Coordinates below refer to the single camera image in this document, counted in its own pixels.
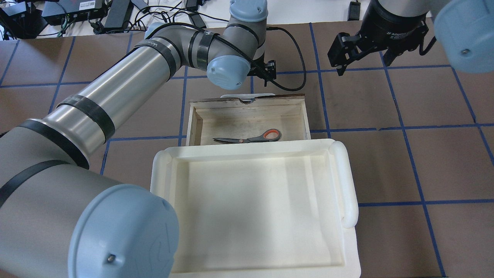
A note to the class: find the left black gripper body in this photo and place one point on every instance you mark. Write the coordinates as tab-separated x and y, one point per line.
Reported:
268	72

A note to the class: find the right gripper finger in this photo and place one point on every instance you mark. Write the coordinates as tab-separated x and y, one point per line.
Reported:
389	56
343	51

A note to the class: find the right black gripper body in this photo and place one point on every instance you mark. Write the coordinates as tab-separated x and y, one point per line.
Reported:
389	24

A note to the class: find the orange grey scissors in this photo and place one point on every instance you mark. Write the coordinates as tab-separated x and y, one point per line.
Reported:
270	135

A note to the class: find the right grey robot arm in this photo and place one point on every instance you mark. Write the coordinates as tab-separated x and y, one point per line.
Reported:
465	29

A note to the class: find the black power adapter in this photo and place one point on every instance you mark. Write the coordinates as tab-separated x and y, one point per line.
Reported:
353	13

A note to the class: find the white plastic tray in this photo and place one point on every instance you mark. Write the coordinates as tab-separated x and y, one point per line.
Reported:
285	209

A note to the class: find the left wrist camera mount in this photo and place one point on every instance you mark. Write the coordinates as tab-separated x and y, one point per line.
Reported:
273	72

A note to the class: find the wooden drawer with white handle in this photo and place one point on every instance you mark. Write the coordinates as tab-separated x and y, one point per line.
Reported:
244	115

